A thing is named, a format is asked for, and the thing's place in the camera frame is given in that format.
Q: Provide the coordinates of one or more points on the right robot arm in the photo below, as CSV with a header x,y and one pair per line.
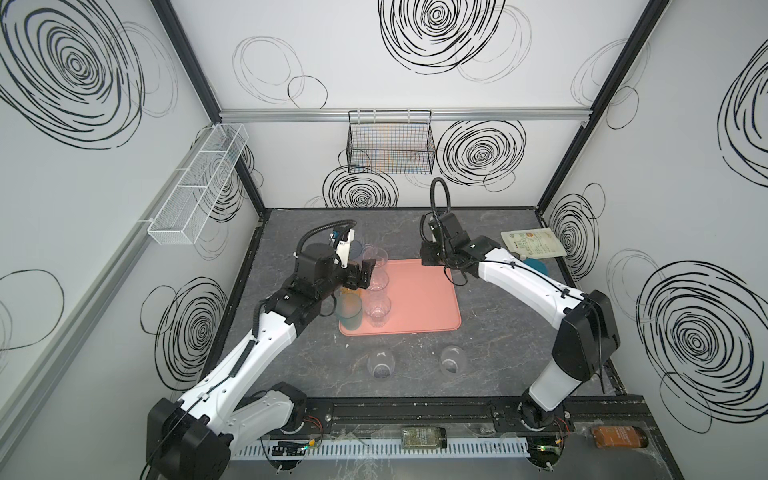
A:
x,y
586,329

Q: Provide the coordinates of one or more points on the teal plastic cup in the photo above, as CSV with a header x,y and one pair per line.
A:
x,y
349,312

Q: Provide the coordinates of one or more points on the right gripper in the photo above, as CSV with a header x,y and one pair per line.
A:
x,y
430,254

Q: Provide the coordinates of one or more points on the white mesh wall shelf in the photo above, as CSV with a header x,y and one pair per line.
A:
x,y
186,210

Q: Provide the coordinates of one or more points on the white jar teal lid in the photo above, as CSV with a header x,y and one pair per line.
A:
x,y
537,265

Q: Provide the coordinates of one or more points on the clear faceted glass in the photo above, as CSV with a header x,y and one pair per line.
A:
x,y
377,254

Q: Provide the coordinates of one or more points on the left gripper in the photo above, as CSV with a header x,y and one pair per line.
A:
x,y
355,276

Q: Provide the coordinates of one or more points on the yellow plastic cup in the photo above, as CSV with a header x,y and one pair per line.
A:
x,y
346,291

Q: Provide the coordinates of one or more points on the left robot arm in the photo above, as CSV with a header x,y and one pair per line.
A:
x,y
196,436

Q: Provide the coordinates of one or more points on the blue plastic cup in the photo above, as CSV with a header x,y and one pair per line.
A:
x,y
356,251

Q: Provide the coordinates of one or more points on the pink plastic tray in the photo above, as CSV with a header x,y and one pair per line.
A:
x,y
423,301

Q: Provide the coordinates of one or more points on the black wire basket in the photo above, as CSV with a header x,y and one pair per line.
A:
x,y
390,141

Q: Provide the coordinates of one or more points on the orange bottle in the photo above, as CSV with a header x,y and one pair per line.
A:
x,y
628,437

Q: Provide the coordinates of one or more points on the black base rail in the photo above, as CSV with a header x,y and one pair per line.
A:
x,y
503,413

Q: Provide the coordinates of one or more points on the white slotted cable duct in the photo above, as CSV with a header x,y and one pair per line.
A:
x,y
348,449

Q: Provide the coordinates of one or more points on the clear cup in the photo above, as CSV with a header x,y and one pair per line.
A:
x,y
381,364
453,361
378,308
379,281

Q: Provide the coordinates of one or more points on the green bottle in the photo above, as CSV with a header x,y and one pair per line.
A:
x,y
423,437

